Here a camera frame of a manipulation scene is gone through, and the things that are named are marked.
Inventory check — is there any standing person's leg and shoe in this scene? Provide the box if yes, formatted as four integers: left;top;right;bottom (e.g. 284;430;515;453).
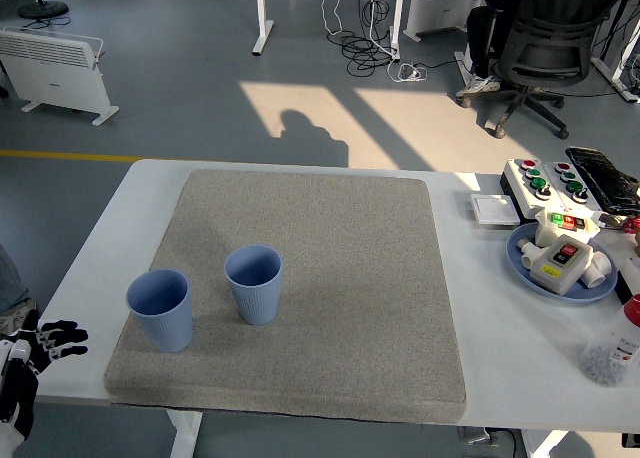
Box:
0;242;39;337

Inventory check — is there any grey red-black switch box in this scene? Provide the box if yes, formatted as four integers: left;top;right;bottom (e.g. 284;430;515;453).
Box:
528;235;594;297

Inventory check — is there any white table leg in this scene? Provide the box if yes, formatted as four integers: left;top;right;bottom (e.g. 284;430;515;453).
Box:
164;410;204;458
522;430;571;458

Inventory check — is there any white three-button switch box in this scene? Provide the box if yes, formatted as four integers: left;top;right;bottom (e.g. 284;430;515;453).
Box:
533;207;601;248

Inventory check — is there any clear bottle with red cap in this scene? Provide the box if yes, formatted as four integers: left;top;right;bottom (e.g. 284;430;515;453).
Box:
579;294;640;387

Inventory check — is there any white panel heater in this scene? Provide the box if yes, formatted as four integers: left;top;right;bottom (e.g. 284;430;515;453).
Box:
0;26;120;127
402;0;489;42

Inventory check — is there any white wall switch plate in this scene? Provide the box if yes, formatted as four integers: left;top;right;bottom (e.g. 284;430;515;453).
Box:
468;192;521;227

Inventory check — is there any seated person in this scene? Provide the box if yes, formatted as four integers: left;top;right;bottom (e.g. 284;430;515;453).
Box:
455;0;526;98

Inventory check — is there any blue round plate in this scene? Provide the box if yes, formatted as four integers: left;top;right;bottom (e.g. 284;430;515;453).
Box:
505;221;620;307

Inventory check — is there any black cable bundle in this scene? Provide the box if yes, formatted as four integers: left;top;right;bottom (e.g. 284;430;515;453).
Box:
342;0;401;77

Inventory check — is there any white push-button control box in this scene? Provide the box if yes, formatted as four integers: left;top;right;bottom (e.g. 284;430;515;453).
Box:
499;157;566;224
542;160;609;214

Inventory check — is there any black wrapped keyboard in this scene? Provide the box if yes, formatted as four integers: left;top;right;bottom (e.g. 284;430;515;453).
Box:
564;146;640;214

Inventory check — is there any white cable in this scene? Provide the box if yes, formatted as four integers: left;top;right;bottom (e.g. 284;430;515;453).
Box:
319;0;361;37

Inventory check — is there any blue ribbed plastic cup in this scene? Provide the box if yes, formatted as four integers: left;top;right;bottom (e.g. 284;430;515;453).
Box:
223;244;284;326
125;269;194;353

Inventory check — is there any white pipe fitting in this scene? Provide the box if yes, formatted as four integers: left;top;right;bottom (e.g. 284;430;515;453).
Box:
579;250;615;287
516;237;546;272

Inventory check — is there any grey mesh office chair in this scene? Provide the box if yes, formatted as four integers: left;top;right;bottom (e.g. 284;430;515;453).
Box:
459;0;632;140

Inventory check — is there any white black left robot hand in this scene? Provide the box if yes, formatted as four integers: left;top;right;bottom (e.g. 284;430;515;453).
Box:
0;310;90;447

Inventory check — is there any grey under-table box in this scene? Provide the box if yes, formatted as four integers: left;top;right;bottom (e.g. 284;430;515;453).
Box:
457;426;516;449

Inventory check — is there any grey-brown foam mat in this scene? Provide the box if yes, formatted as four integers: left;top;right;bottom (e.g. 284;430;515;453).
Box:
103;169;469;425

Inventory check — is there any white desk leg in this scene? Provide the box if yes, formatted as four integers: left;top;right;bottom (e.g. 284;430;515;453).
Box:
591;0;640;103
387;0;406;62
251;0;275;56

